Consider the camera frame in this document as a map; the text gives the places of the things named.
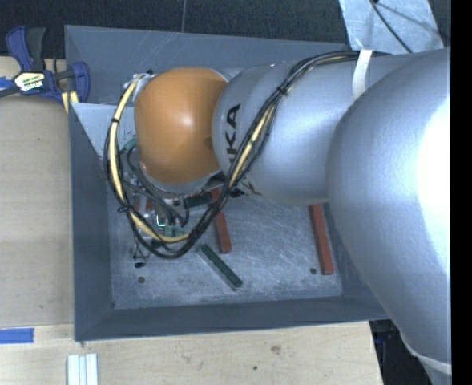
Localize grey metal bin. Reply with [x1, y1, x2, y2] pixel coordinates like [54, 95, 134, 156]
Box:
[63, 24, 389, 342]

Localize pale wood flat board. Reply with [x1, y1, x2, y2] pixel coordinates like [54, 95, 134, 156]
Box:
[0, 98, 76, 329]

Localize black cylinder on white bracket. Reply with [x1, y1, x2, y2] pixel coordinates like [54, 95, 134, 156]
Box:
[172, 191, 214, 216]

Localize dark green flat block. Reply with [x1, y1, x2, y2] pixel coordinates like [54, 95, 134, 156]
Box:
[196, 243, 244, 292]

